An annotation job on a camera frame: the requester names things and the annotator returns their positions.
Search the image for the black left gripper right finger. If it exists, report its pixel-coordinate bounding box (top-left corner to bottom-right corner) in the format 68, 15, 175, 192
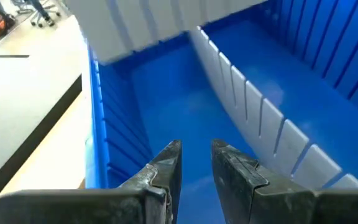
210, 138, 358, 224

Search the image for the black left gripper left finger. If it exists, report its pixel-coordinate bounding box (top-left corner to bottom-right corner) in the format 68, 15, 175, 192
0, 139, 183, 224

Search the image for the long grey slotted divider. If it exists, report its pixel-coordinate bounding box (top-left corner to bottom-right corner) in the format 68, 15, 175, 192
188, 26, 358, 190

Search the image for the large blue plastic bin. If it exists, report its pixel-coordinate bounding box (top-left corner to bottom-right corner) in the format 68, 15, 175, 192
84, 0, 358, 224

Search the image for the short grey slotted divider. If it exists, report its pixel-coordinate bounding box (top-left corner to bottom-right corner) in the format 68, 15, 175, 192
63, 0, 269, 65

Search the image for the office chair with wheels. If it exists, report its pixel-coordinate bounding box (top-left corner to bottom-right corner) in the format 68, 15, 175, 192
11, 0, 62, 28

